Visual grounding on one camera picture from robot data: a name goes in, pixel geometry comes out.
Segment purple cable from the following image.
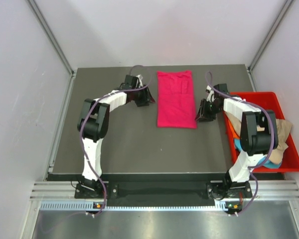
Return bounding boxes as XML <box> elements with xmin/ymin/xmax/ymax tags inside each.
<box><xmin>79</xmin><ymin>65</ymin><xmax>154</xmax><ymax>216</ymax></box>
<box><xmin>205</xmin><ymin>71</ymin><xmax>278</xmax><ymax>217</ymax></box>

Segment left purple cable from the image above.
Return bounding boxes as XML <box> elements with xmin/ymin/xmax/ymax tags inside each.
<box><xmin>79</xmin><ymin>65</ymin><xmax>154</xmax><ymax>216</ymax></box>

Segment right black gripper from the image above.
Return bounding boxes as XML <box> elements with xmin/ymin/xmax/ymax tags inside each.
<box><xmin>195</xmin><ymin>99</ymin><xmax>222</xmax><ymax>122</ymax></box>

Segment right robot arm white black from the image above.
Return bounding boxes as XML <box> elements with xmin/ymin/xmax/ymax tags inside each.
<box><xmin>195</xmin><ymin>84</ymin><xmax>279</xmax><ymax>200</ymax></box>

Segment pink t shirt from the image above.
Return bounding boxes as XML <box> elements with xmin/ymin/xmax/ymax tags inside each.
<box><xmin>157</xmin><ymin>70</ymin><xmax>197</xmax><ymax>129</ymax></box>

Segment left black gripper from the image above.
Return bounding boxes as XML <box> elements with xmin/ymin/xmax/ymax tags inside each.
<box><xmin>132</xmin><ymin>84</ymin><xmax>155</xmax><ymax>107</ymax></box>

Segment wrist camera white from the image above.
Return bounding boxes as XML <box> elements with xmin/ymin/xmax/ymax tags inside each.
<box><xmin>206</xmin><ymin>85</ymin><xmax>214</xmax><ymax>103</ymax></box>
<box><xmin>136</xmin><ymin>74</ymin><xmax>144</xmax><ymax>88</ymax></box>

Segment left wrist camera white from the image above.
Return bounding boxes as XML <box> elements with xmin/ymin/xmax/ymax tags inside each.
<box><xmin>136</xmin><ymin>74</ymin><xmax>144</xmax><ymax>88</ymax></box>

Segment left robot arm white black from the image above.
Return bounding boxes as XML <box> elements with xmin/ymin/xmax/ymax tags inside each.
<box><xmin>77</xmin><ymin>74</ymin><xmax>155</xmax><ymax>198</ymax></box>

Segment orange t shirt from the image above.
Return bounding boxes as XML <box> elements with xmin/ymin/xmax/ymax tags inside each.
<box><xmin>228</xmin><ymin>120</ymin><xmax>241</xmax><ymax>139</ymax></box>

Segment slotted cable duct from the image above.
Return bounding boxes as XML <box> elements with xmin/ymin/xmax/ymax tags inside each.
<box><xmin>40</xmin><ymin>201</ymin><xmax>238</xmax><ymax>212</ymax></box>

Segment aluminium frame rail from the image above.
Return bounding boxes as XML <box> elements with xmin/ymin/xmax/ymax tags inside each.
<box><xmin>30</xmin><ymin>180</ymin><xmax>299</xmax><ymax>201</ymax></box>

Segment blue t shirt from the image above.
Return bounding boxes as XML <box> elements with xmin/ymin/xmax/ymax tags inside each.
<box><xmin>234</xmin><ymin>138</ymin><xmax>282</xmax><ymax>169</ymax></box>

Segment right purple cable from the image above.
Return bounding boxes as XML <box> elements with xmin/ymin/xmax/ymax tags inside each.
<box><xmin>205</xmin><ymin>71</ymin><xmax>278</xmax><ymax>217</ymax></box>

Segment beige t shirt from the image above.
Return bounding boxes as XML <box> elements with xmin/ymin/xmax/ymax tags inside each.
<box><xmin>225</xmin><ymin>113</ymin><xmax>293</xmax><ymax>164</ymax></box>

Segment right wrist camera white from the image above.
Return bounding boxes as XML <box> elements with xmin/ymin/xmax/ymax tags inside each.
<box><xmin>206</xmin><ymin>85</ymin><xmax>214</xmax><ymax>103</ymax></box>

